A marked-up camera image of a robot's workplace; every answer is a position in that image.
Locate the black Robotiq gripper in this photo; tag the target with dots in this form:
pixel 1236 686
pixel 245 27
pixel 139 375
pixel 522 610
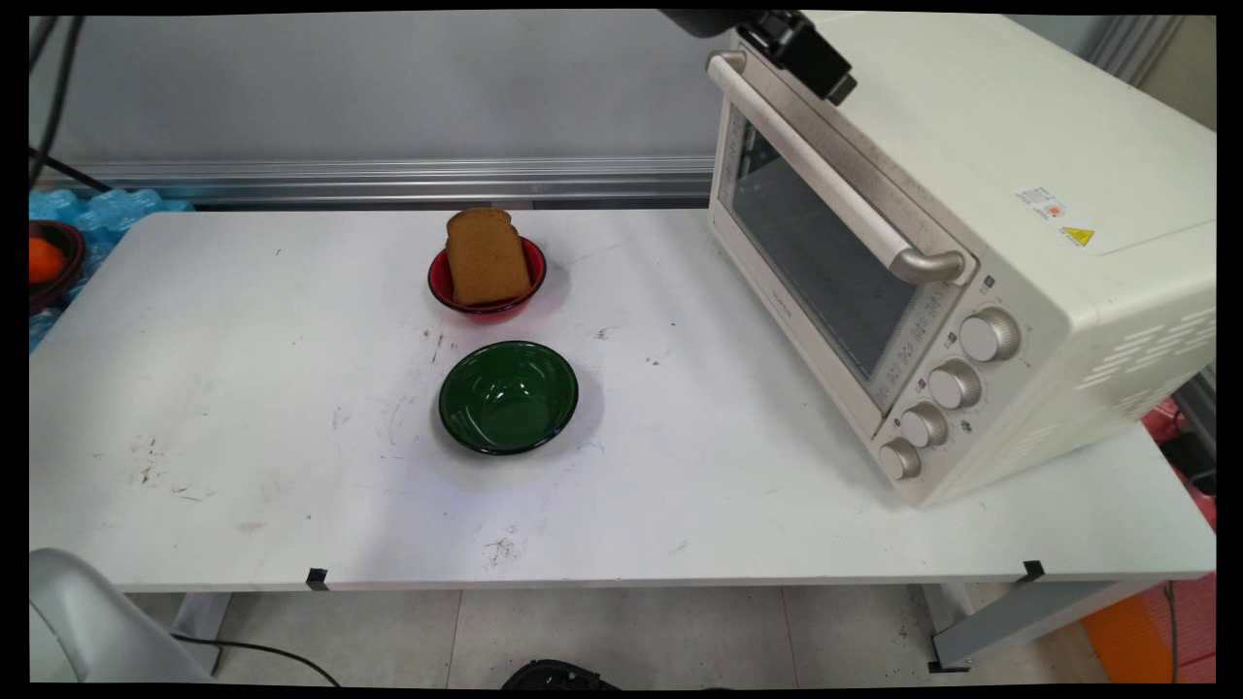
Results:
pixel 719 21

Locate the cream toaster oven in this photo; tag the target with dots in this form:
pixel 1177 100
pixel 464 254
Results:
pixel 1020 126

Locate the white label sticker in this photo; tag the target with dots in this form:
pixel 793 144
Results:
pixel 1043 204

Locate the yellow warning triangle sticker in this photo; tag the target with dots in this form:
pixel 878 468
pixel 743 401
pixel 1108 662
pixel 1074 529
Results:
pixel 1078 236

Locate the grey ribbed panel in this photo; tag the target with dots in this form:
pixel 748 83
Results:
pixel 1136 44

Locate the largest silver oven knob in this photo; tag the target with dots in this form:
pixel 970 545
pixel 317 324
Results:
pixel 989 336

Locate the brown toast slice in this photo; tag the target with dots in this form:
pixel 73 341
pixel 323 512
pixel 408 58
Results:
pixel 486 257

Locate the red bowl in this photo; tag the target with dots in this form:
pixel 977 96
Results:
pixel 490 313

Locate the green bowl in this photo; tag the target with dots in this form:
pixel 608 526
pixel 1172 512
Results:
pixel 510 403

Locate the red plastic object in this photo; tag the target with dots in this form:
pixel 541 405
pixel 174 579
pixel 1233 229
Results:
pixel 1165 422

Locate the black tape piece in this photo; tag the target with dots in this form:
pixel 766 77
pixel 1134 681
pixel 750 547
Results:
pixel 1032 571
pixel 317 579

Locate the grey table leg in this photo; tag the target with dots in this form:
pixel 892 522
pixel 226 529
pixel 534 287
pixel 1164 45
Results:
pixel 199 631
pixel 1020 621

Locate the black object on floor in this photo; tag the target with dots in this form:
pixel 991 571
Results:
pixel 558 675

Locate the orange floor object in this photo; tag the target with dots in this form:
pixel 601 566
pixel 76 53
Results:
pixel 1126 641

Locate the dark bowl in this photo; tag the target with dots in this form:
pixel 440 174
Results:
pixel 70 277

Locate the orange fruit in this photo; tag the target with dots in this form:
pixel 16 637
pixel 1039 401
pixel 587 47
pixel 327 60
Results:
pixel 44 260

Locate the grey rounded plastic housing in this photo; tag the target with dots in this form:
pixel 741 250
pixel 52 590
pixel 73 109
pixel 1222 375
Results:
pixel 87 631

